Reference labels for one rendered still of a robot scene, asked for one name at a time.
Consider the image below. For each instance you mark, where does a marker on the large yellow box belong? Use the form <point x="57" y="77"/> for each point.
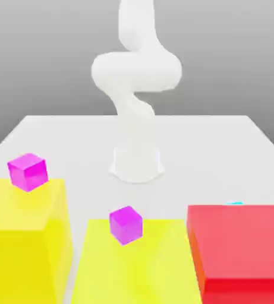
<point x="20" y="249"/>
<point x="136" y="268"/>

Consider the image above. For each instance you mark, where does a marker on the large red box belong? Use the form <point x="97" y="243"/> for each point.
<point x="241" y="247"/>

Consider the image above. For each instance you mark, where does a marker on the small cyan cube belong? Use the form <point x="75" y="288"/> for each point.
<point x="233" y="203"/>

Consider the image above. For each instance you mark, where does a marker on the small magenta cube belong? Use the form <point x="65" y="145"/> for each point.
<point x="28" y="172"/>
<point x="126" y="225"/>

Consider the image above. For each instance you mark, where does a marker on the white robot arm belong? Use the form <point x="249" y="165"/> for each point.
<point x="136" y="71"/>

